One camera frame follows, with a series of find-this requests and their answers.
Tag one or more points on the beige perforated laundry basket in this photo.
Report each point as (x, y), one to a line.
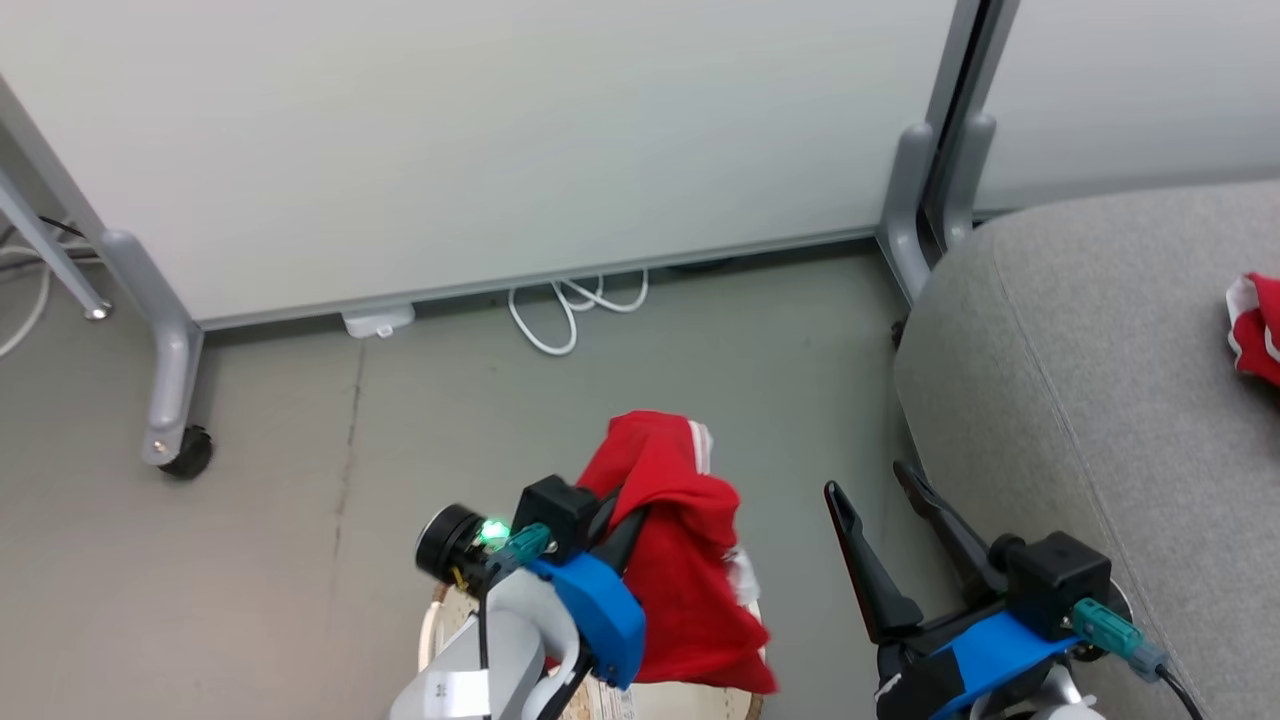
(700, 704)

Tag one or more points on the red garment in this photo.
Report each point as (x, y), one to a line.
(1258, 330)
(680, 560)

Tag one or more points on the grey partition leg with caster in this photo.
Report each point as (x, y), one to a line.
(172, 380)

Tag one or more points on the teal left camera connector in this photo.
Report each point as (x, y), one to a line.
(525, 545)

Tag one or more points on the large white partition board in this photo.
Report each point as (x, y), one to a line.
(480, 140)

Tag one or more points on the teal right camera connector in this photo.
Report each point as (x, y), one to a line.
(1115, 635)

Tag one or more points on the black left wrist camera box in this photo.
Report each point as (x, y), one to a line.
(555, 512)

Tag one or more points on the teal camera connector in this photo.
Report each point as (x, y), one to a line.
(1115, 635)
(525, 545)

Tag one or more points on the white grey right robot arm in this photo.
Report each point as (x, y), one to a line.
(1055, 702)

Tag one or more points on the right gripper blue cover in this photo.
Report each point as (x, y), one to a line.
(960, 660)

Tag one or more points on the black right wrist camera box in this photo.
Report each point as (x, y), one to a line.
(1060, 582)

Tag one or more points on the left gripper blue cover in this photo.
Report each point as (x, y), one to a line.
(600, 610)

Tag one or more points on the grey metal table leg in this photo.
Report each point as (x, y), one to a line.
(50, 255)

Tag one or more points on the grey fabric sofa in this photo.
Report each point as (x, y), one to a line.
(1100, 400)

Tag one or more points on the small black caster wheel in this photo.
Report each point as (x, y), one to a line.
(898, 333)

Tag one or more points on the narrow white partition board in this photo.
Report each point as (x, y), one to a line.
(1140, 90)

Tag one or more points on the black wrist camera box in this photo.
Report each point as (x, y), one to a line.
(555, 512)
(1060, 582)

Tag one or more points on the white power adapter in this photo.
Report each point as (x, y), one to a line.
(378, 321)

